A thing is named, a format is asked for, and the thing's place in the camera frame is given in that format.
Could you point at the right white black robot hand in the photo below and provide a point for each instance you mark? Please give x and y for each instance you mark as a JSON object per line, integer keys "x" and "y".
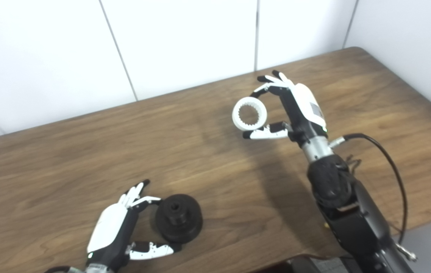
{"x": 306, "y": 110}

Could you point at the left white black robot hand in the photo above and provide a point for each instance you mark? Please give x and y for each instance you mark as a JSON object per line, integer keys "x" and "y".
{"x": 109, "y": 231}

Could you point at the round black plastic part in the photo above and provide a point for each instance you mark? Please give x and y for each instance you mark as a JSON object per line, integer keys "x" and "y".
{"x": 183, "y": 229}

